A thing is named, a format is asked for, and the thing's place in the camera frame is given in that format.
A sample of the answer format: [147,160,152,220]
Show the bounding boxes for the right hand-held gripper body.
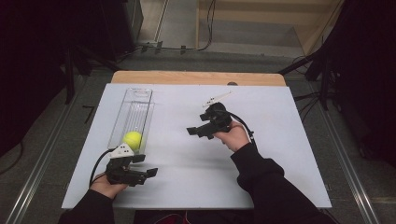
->
[198,91,233,140]

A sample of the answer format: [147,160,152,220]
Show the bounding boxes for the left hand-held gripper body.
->
[105,142,148,188]

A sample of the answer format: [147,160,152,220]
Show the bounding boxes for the yellow tennis ball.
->
[122,131,144,151]

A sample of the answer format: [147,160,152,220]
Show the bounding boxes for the clear plastic container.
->
[106,87,156,156]

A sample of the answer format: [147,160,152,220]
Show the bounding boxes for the person's right hand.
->
[214,120,251,153]

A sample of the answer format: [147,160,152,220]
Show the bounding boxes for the person's left hand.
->
[90,173,129,201]

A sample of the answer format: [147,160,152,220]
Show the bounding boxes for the wooden table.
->
[110,70,287,88]

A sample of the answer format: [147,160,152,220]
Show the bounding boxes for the white table board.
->
[61,82,332,210]

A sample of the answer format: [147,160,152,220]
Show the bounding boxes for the wooden steps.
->
[194,0,345,59]

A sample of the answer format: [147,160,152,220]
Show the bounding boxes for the black metal stand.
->
[64,45,120,105]
[277,50,335,111]

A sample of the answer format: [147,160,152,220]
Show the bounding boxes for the black curtain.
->
[0,0,144,158]
[306,0,396,169]

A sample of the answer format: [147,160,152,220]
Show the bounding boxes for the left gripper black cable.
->
[89,148,115,189]

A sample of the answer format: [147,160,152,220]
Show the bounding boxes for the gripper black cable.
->
[229,111,259,148]
[89,148,115,189]

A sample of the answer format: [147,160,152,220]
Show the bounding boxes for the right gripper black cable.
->
[229,111,259,148]

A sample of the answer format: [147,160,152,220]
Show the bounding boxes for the metal floor rail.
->
[309,82,382,224]
[4,74,90,224]

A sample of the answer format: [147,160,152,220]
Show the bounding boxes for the black floor cable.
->
[116,0,218,63]

